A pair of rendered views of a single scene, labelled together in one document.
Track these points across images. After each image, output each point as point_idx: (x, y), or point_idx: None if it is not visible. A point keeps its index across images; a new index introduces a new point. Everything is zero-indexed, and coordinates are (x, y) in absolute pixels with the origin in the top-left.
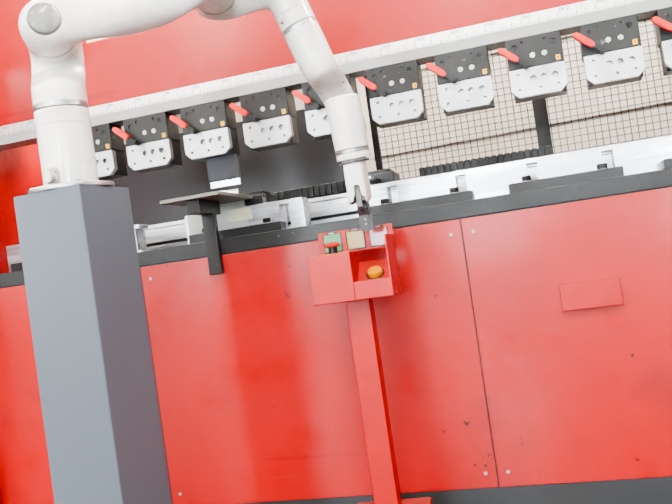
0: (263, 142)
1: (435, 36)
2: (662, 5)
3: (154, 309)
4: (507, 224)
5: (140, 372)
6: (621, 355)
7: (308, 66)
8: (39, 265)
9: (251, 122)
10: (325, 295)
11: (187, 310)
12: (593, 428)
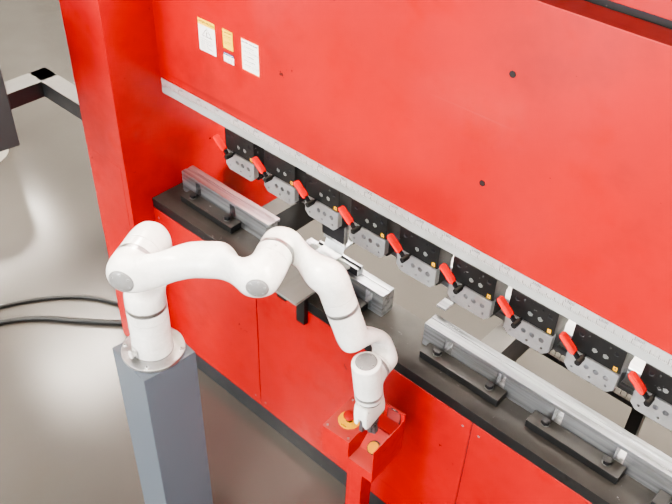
0: (362, 245)
1: (519, 276)
2: None
3: (261, 305)
4: (503, 452)
5: (192, 448)
6: None
7: (338, 343)
8: (127, 391)
9: (356, 224)
10: (329, 450)
11: (281, 323)
12: None
